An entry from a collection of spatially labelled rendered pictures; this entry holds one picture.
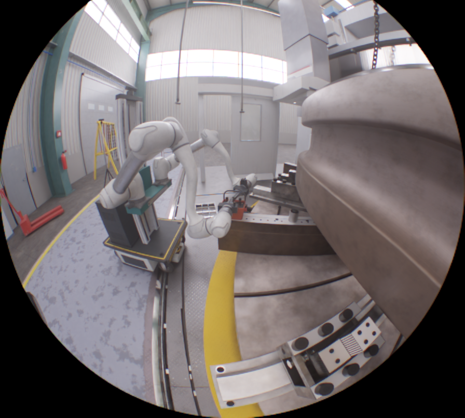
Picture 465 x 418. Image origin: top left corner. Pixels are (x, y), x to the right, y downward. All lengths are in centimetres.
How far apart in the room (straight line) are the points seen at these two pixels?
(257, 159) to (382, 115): 380
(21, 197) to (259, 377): 643
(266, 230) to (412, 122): 120
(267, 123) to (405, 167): 381
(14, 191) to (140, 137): 585
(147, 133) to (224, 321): 144
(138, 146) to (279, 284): 130
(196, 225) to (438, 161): 119
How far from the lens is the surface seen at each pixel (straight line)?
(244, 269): 137
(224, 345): 142
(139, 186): 122
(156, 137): 64
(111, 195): 106
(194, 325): 148
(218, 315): 149
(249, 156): 411
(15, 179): 628
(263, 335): 114
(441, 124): 63
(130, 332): 166
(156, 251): 162
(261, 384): 97
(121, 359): 166
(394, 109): 68
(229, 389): 96
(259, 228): 129
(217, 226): 79
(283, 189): 221
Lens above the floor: 141
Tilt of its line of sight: 22 degrees down
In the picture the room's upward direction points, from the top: 1 degrees clockwise
